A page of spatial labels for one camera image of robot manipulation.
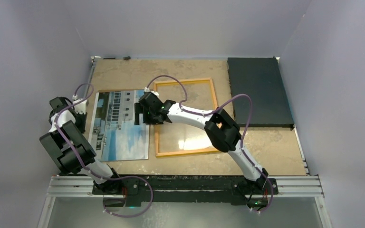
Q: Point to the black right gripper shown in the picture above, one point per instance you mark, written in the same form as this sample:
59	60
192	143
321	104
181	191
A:
147	119

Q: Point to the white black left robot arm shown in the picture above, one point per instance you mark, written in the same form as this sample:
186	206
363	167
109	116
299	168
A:
70	150

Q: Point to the dark green flat box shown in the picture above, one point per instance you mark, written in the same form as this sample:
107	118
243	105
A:
261	80

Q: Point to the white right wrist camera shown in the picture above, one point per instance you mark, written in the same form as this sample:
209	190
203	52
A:
147	90

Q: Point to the clear frame glass pane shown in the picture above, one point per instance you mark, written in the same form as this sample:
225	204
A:
188	126

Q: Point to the building and sky photo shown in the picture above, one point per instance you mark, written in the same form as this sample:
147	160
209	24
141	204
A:
113	134

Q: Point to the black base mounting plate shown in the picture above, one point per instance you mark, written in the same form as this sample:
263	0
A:
235	190

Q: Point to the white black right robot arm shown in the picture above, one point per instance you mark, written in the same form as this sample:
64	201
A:
222	131

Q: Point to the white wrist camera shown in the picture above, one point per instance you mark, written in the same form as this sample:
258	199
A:
79	104
147	90

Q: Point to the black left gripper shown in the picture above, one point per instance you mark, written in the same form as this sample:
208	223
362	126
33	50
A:
83	116

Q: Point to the yellow picture frame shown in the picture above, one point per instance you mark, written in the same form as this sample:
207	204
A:
215	94

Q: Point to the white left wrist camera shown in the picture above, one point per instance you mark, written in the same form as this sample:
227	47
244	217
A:
79	104

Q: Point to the brown frame backing board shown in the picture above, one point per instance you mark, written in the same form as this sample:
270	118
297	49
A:
117	90

